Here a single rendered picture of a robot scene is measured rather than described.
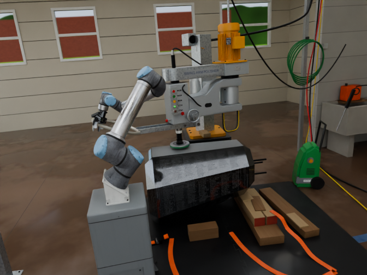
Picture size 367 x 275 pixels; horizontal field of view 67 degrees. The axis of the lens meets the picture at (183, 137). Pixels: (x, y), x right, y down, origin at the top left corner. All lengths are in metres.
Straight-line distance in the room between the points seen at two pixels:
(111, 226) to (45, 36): 7.66
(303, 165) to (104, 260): 2.75
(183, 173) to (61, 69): 6.83
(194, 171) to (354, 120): 3.06
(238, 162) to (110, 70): 6.58
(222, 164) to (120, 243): 1.36
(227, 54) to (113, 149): 1.76
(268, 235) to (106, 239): 1.57
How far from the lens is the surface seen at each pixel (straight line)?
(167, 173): 2.82
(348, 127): 5.07
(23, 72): 9.35
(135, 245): 2.12
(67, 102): 9.15
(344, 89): 5.54
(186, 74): 2.86
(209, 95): 3.01
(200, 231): 2.92
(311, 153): 3.91
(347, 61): 5.69
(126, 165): 1.95
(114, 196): 2.02
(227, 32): 3.12
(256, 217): 2.98
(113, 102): 2.49
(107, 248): 2.12
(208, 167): 2.88
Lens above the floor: 1.82
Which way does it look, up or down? 17 degrees down
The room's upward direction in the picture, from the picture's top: 4 degrees counter-clockwise
